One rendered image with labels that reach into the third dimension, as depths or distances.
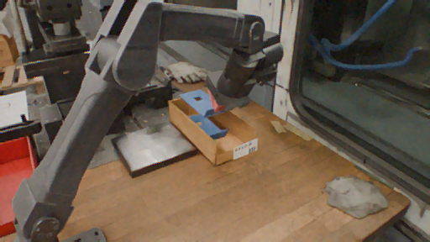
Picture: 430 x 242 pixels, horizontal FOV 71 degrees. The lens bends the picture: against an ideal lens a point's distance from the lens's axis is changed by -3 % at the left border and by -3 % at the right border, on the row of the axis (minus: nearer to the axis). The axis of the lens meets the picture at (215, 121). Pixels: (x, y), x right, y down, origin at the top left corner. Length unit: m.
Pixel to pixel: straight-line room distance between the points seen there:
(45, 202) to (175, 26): 0.31
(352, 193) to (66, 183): 0.54
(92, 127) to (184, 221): 0.27
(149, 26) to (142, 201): 0.38
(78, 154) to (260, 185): 0.40
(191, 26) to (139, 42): 0.10
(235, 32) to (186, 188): 0.35
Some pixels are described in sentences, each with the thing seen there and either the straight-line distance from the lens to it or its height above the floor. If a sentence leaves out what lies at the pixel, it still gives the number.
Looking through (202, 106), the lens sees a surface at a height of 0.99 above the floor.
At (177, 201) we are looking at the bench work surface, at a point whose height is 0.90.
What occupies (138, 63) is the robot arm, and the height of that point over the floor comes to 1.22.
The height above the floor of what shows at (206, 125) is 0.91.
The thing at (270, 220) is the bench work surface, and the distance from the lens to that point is 0.65.
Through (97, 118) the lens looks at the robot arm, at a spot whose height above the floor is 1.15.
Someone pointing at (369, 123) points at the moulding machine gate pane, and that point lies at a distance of 0.82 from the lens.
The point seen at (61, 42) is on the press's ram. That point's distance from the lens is 0.79.
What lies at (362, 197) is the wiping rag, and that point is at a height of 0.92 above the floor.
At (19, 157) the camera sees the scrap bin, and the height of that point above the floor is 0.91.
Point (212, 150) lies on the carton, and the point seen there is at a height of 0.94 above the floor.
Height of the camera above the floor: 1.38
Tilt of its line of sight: 31 degrees down
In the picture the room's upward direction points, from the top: straight up
